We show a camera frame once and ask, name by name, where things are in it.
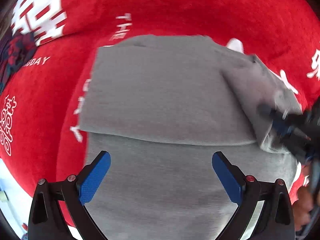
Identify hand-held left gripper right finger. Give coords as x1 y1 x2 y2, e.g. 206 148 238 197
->
212 151 297 240

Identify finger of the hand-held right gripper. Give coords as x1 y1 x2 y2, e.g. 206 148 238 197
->
272 119 310 146
258 104 303 123

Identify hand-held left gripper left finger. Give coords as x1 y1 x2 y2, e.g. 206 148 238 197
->
27 151 112 240

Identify grey fleece garment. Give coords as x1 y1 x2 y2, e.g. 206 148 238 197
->
79 34 304 240

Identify person's right hand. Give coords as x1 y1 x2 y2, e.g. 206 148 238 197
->
294 185 316 228

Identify red printed blanket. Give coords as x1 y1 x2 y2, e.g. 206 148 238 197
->
0 0 320 240

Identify dark patterned cloth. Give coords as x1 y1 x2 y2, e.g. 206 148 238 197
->
0 31 38 92

